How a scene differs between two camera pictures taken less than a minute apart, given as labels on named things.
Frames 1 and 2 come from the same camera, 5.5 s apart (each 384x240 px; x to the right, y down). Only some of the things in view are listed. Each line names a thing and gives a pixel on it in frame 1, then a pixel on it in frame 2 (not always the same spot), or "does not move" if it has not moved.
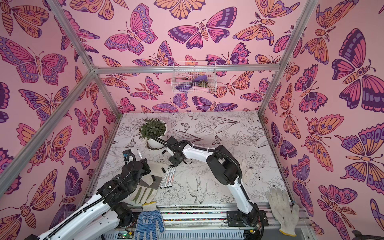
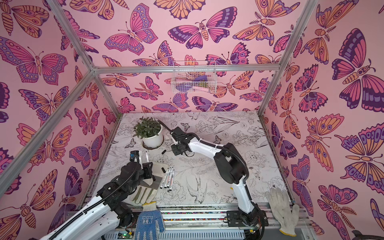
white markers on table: [168, 177] does not move
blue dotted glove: [146, 227] does not move
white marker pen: [164, 179] does not move
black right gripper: [174, 159] to [177, 147]
